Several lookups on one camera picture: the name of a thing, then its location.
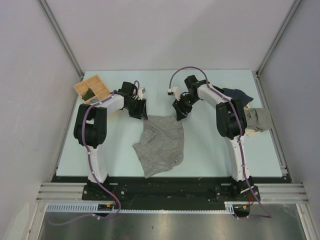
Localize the dark green rolled cloth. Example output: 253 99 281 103
82 89 95 101

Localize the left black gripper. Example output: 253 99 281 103
124 97 148 120

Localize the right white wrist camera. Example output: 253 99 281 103
167 87 181 101

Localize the wooden compartment organizer box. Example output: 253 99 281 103
73 74 112 117

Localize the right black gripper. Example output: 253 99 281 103
173 93 201 121

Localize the grey rolled cloth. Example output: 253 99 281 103
89 97 99 105

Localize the white slotted cable duct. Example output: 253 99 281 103
46 202 240 214

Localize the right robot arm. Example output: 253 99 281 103
167 75 254 201

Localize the navy blue underwear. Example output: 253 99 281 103
222 88 254 107

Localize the grey striped underwear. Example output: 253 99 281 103
133 115 185 179

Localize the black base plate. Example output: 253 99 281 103
51 175 292 202

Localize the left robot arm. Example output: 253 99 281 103
73 80 148 200

